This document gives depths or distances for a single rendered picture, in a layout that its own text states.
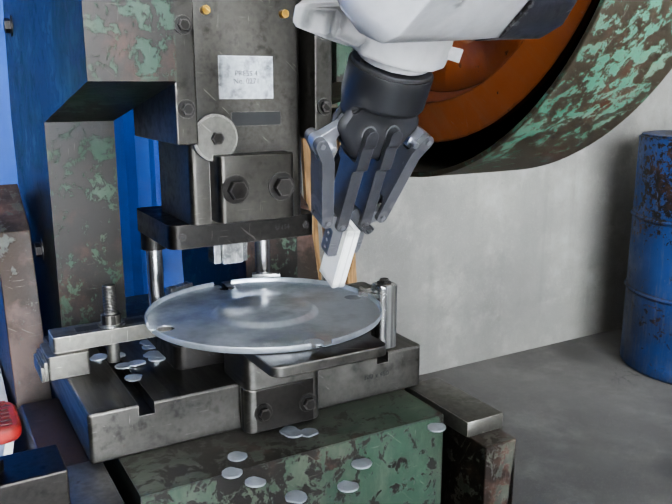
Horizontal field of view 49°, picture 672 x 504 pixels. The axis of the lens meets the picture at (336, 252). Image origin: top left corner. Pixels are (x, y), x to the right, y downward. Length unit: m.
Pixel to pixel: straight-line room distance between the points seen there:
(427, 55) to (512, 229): 2.34
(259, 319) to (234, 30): 0.34
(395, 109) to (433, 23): 0.16
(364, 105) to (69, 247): 0.62
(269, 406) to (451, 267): 1.92
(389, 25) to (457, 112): 0.64
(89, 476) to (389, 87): 0.53
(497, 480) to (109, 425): 0.48
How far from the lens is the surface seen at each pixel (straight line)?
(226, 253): 0.99
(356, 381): 0.99
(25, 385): 1.21
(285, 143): 0.94
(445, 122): 1.12
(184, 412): 0.90
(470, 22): 0.50
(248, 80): 0.92
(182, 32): 0.85
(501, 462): 0.99
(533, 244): 3.02
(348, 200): 0.69
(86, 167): 1.13
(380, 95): 0.62
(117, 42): 0.83
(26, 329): 1.21
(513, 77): 1.01
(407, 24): 0.46
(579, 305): 3.29
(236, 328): 0.86
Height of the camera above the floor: 1.06
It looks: 13 degrees down
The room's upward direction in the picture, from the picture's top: straight up
